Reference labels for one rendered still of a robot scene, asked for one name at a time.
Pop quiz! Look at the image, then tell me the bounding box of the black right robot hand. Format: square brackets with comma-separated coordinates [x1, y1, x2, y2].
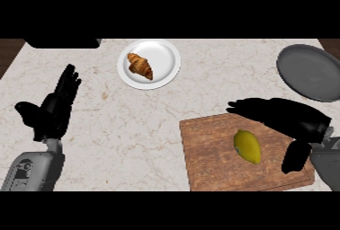
[226, 97, 334, 175]

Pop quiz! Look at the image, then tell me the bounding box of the black appliance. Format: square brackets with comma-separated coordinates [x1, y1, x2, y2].
[22, 39, 104, 49]

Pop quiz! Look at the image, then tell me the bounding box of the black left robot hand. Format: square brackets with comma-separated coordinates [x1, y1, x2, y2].
[14, 63, 84, 143]

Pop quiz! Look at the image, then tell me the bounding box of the yellow lemon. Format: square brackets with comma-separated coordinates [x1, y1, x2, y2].
[232, 128, 263, 165]

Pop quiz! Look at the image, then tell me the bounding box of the grey round pan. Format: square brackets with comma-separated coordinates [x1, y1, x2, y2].
[275, 43, 340, 103]

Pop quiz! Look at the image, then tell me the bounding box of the brown wooden cutting board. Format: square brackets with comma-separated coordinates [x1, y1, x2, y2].
[178, 112, 317, 192]

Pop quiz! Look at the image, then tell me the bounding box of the brown croissant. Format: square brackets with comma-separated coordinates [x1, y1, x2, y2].
[126, 52, 154, 81]

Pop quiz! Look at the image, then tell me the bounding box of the white round plate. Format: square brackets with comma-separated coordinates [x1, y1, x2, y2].
[116, 39, 182, 91]

